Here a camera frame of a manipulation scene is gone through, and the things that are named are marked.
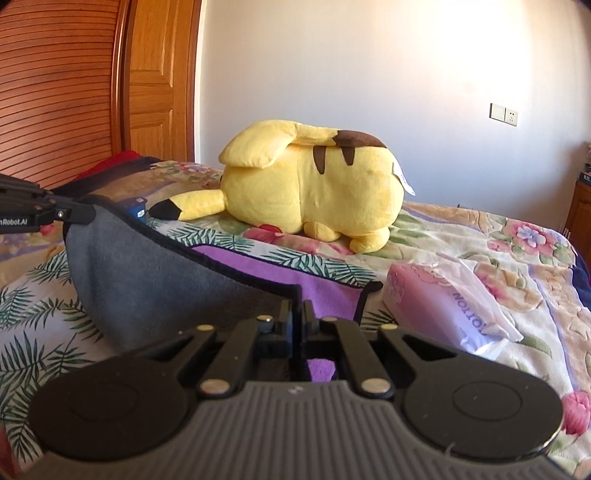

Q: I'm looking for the wooden nightstand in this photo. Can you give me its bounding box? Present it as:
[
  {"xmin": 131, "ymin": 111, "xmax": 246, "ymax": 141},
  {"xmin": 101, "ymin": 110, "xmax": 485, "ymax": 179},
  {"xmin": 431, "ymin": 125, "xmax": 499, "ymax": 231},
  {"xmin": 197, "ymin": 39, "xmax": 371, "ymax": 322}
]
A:
[{"xmin": 562, "ymin": 179, "xmax": 591, "ymax": 243}]

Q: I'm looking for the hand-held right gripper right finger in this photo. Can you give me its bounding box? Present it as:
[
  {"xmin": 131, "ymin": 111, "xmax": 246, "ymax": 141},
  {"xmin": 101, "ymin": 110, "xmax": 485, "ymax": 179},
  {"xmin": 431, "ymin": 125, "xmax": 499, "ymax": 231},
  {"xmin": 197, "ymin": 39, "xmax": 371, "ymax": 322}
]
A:
[{"xmin": 300, "ymin": 299, "xmax": 460, "ymax": 401}]

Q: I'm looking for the pink tissue pack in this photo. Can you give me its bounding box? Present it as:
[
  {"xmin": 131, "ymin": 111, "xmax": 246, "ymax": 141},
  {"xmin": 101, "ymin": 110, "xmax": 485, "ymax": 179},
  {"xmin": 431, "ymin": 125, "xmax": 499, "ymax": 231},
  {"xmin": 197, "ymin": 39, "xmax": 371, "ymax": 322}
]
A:
[{"xmin": 382, "ymin": 257, "xmax": 525, "ymax": 359}]

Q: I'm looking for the wooden louvered wardrobe door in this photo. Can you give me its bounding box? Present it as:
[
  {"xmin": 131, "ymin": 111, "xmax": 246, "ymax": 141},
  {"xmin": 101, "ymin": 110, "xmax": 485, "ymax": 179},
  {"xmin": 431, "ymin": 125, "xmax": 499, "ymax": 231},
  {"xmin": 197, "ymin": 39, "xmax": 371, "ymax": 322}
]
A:
[{"xmin": 0, "ymin": 0, "xmax": 127, "ymax": 191}]

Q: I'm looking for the yellow plush toy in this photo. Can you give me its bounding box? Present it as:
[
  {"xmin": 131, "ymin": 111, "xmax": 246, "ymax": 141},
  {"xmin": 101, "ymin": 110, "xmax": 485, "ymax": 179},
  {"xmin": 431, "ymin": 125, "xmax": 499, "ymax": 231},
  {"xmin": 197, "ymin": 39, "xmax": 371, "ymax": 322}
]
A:
[{"xmin": 148, "ymin": 119, "xmax": 416, "ymax": 254}]

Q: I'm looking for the wall switch and socket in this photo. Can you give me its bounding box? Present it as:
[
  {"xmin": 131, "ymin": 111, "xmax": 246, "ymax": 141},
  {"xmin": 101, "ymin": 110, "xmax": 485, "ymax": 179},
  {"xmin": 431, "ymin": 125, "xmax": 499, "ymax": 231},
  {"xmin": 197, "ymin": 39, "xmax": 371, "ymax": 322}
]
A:
[{"xmin": 489, "ymin": 102, "xmax": 519, "ymax": 127}]

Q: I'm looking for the dark cloth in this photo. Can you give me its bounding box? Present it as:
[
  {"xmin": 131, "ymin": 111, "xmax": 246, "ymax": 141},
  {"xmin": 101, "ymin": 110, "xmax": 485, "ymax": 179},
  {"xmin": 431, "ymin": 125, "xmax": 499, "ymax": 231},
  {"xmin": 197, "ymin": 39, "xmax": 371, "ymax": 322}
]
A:
[{"xmin": 50, "ymin": 156, "xmax": 163, "ymax": 200}]

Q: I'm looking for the grey towel with black edge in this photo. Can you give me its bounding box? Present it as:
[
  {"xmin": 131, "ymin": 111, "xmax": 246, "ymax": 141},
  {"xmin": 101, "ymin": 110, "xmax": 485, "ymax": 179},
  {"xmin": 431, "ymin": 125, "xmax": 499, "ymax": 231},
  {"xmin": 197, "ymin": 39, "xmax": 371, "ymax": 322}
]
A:
[{"xmin": 64, "ymin": 194, "xmax": 385, "ymax": 357}]

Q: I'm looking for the wooden panelled wardrobe door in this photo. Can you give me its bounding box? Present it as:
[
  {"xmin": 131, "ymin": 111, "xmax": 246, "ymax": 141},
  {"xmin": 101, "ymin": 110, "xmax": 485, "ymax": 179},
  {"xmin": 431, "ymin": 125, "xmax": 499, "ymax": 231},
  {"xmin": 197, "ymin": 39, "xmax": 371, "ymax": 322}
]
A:
[{"xmin": 119, "ymin": 0, "xmax": 204, "ymax": 163}]

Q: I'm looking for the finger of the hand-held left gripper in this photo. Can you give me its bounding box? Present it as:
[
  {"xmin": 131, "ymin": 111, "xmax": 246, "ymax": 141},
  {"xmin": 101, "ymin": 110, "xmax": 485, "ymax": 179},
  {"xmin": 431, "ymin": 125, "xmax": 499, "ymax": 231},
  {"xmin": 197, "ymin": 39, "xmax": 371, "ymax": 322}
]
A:
[{"xmin": 0, "ymin": 174, "xmax": 97, "ymax": 226}]

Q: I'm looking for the red cloth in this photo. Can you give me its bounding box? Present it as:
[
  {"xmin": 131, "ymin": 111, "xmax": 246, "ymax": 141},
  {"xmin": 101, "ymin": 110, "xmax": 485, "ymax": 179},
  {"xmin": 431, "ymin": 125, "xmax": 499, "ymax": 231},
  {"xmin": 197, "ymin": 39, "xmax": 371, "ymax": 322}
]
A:
[{"xmin": 78, "ymin": 150, "xmax": 149, "ymax": 182}]

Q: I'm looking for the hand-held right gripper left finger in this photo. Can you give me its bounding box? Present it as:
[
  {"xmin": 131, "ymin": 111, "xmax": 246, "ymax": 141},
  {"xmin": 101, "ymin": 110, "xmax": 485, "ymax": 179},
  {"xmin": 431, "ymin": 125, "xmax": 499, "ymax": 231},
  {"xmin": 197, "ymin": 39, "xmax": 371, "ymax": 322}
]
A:
[{"xmin": 137, "ymin": 299, "xmax": 297, "ymax": 401}]

